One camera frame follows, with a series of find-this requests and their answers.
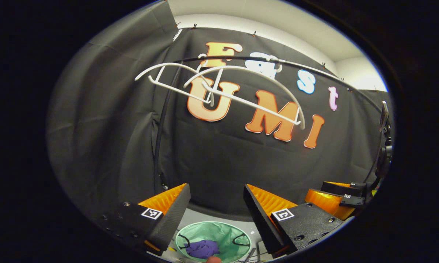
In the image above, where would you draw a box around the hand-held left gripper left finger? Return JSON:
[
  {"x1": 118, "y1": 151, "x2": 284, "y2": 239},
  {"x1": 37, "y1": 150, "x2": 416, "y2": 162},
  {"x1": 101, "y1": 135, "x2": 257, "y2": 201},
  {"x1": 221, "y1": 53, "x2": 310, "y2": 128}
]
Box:
[{"x1": 92, "y1": 183, "x2": 191, "y2": 256}]

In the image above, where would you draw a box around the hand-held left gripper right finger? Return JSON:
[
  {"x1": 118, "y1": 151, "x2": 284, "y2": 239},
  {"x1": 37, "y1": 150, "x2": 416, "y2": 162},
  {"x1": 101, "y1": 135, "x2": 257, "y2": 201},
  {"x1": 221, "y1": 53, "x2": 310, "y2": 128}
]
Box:
[{"x1": 243, "y1": 184, "x2": 355, "y2": 258}]

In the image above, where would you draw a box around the purple jacket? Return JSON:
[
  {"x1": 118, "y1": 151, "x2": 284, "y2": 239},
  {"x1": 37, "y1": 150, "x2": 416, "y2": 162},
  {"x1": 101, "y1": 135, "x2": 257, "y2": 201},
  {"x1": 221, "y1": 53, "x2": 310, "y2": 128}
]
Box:
[{"x1": 186, "y1": 239, "x2": 220, "y2": 259}]

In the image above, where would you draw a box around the green laundry hamper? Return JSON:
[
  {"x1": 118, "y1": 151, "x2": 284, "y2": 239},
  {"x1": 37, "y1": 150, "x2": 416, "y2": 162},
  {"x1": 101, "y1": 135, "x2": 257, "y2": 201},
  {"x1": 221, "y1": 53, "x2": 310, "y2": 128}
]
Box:
[{"x1": 175, "y1": 221, "x2": 252, "y2": 263}]

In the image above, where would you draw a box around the white plastic hanger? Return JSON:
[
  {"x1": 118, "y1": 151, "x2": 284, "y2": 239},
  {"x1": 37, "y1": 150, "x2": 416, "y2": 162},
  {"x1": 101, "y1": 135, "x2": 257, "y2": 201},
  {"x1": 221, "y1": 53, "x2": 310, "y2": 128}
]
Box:
[
  {"x1": 185, "y1": 55, "x2": 306, "y2": 131},
  {"x1": 135, "y1": 63, "x2": 220, "y2": 107}
]

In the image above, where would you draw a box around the black clothes rack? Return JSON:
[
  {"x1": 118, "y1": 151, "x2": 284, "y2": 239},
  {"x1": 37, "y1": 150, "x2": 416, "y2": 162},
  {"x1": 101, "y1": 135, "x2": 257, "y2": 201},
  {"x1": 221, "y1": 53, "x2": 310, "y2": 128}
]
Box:
[{"x1": 153, "y1": 55, "x2": 384, "y2": 196}]

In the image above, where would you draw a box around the black backdrop cloth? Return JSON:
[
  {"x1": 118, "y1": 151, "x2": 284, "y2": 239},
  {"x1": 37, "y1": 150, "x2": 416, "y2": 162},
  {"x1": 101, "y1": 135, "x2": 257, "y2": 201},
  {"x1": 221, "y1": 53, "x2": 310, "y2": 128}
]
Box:
[{"x1": 46, "y1": 0, "x2": 392, "y2": 221}]

